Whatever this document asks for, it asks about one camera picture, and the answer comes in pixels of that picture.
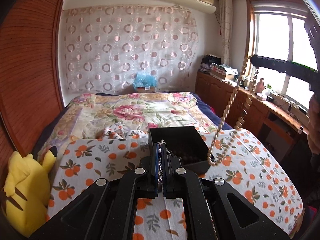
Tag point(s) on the yellow plush toy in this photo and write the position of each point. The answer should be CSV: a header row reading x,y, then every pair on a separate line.
x,y
22,187

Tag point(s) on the stack of books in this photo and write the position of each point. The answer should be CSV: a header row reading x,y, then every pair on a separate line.
x,y
222,72

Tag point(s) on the wooden framed window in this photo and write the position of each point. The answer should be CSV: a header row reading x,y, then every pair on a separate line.
x,y
275,35

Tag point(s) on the circle pattern wall curtain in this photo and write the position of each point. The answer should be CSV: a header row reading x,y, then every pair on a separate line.
x,y
125,50

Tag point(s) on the navy blue blanket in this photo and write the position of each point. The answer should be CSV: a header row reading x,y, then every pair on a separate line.
x,y
212,115

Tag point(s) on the green capped bottle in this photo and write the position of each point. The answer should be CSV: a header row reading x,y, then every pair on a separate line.
x,y
268,89

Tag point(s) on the blue plastic bag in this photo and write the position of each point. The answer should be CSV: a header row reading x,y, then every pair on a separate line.
x,y
145,80

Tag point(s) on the floral blanket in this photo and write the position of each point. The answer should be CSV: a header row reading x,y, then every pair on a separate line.
x,y
125,110

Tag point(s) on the pink bottle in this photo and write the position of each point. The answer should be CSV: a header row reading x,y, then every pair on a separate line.
x,y
260,86

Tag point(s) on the orange fruit print sheet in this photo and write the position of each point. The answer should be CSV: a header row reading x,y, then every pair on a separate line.
x,y
250,175

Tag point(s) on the black jewelry box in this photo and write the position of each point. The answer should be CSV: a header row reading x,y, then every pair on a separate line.
x,y
175,135

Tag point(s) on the white tissue box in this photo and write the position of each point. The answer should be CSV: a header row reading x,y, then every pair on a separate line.
x,y
261,96

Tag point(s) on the pile of dark clothes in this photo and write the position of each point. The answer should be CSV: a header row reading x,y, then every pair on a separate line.
x,y
208,63

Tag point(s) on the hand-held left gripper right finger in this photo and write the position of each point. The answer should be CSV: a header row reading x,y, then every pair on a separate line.
x,y
165,165

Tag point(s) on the wooden cabinet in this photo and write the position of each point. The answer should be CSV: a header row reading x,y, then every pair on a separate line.
x,y
215,90

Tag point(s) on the small cardboard box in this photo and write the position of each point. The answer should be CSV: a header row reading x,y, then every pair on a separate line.
x,y
145,89

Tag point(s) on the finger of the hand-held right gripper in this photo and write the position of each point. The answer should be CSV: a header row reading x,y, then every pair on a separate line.
x,y
280,63

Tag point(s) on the person's right hand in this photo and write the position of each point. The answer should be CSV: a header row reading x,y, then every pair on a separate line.
x,y
315,125

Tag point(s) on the wooden slatted wardrobe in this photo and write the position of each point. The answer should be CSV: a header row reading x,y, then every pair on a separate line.
x,y
27,67

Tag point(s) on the small black device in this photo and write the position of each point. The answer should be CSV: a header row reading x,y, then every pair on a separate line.
x,y
270,98

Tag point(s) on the beige window curtain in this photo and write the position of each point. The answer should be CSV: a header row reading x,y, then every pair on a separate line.
x,y
226,30

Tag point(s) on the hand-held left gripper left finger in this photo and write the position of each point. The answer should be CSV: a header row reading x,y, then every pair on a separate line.
x,y
156,163

